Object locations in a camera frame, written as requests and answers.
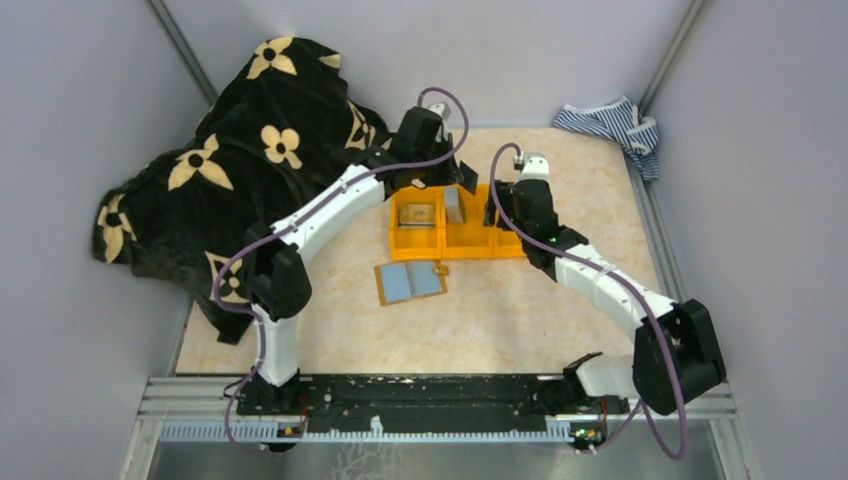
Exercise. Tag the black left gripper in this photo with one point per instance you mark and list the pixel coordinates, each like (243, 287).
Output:
(448, 171)

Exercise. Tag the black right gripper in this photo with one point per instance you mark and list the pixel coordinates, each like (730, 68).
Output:
(506, 216)

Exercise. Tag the dark card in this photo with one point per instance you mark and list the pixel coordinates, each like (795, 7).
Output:
(469, 178)

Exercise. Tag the orange three-compartment bin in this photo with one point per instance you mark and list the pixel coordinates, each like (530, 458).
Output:
(469, 241)

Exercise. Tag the tan leather card holder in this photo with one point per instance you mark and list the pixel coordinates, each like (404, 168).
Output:
(411, 283)

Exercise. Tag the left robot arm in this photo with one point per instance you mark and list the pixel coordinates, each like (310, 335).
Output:
(276, 276)

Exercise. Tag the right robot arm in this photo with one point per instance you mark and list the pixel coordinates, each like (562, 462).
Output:
(676, 356)

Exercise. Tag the grey box in bin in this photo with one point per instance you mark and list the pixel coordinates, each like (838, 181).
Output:
(453, 205)

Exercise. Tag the blue striped cloth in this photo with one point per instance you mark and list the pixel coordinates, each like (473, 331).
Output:
(622, 122)

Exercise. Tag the black floral blanket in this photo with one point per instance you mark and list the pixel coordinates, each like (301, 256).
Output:
(279, 133)

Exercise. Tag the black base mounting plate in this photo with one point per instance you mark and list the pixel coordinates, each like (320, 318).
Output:
(498, 403)

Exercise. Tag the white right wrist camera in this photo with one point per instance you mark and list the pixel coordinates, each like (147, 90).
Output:
(531, 166)

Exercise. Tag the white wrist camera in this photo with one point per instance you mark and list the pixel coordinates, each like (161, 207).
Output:
(531, 166)
(441, 109)

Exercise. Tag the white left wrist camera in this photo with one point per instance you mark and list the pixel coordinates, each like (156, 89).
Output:
(441, 109)

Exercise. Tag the aluminium frame rail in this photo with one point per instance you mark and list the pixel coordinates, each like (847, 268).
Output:
(204, 409)

